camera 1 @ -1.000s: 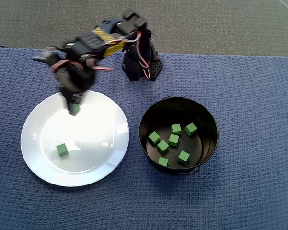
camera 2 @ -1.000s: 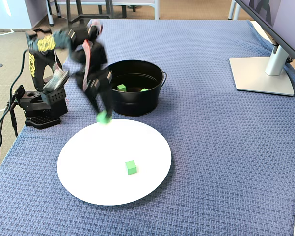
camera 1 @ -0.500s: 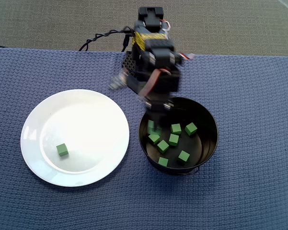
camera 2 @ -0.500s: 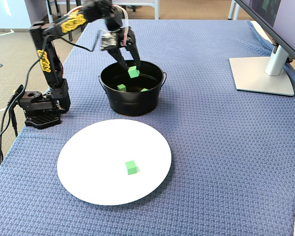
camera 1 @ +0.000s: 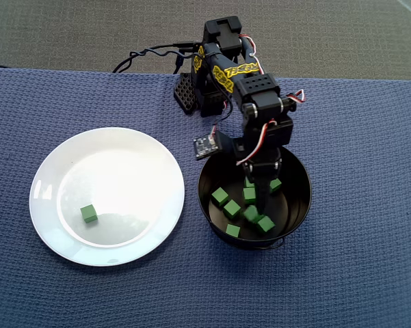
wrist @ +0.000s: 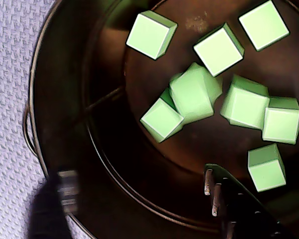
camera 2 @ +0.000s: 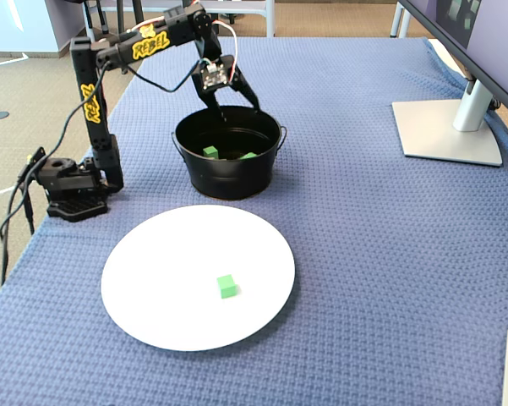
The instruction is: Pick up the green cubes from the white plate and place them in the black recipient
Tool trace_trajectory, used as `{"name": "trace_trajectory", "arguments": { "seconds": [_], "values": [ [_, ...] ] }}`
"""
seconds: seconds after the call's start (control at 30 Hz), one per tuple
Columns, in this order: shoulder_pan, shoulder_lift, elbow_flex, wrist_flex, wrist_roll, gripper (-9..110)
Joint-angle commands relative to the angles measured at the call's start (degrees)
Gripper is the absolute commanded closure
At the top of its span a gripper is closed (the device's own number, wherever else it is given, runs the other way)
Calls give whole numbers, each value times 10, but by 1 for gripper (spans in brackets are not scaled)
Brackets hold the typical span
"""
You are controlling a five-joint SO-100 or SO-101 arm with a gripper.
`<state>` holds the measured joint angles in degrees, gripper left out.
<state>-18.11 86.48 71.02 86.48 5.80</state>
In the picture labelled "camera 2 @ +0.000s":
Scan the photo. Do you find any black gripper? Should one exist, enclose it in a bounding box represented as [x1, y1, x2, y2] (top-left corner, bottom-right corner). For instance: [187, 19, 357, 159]
[191, 53, 263, 124]

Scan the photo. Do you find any white round plate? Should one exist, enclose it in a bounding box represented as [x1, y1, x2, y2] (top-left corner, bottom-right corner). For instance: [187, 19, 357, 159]
[100, 204, 297, 352]

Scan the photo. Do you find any black metal bucket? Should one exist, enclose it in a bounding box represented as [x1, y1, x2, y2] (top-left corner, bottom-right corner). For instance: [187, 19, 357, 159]
[171, 105, 288, 200]

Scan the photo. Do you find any white metal table leg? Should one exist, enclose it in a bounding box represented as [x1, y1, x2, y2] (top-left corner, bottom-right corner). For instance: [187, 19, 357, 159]
[389, 0, 412, 39]

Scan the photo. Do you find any blue woven tablecloth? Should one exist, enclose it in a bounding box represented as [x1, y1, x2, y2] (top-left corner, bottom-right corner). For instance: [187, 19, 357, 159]
[0, 36, 508, 406]

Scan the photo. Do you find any silver computer monitor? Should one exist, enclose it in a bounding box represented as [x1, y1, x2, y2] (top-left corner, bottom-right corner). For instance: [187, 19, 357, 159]
[391, 0, 508, 167]

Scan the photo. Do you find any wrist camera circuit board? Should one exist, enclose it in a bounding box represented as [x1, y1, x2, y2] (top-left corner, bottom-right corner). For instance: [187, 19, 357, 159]
[199, 58, 231, 92]

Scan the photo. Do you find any long red white servo wire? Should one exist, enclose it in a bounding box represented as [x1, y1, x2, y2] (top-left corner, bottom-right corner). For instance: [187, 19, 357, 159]
[210, 19, 240, 84]

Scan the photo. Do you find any thin black camera cable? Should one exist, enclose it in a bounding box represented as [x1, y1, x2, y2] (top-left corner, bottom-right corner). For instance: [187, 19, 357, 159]
[23, 58, 206, 178]

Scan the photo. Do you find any white table frame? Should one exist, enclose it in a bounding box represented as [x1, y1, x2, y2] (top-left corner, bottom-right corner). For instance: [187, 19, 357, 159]
[82, 0, 276, 41]

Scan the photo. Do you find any thick black power cable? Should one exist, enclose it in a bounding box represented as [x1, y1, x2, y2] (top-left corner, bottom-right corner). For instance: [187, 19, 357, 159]
[0, 168, 36, 287]

